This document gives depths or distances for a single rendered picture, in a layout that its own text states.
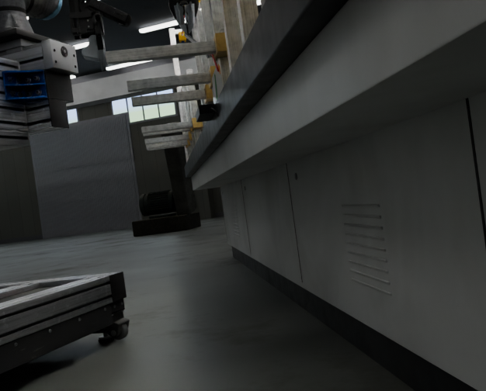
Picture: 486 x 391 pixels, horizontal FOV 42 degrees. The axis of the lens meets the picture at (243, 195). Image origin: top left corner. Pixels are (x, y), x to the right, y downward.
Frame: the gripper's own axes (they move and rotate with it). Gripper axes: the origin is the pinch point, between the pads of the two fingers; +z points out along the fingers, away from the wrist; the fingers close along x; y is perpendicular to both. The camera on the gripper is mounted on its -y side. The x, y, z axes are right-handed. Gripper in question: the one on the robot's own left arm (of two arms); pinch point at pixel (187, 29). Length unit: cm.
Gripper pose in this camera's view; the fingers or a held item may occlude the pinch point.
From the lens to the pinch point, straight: 199.3
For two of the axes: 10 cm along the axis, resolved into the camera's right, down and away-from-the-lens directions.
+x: 9.8, -1.3, 1.2
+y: 1.2, -0.2, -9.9
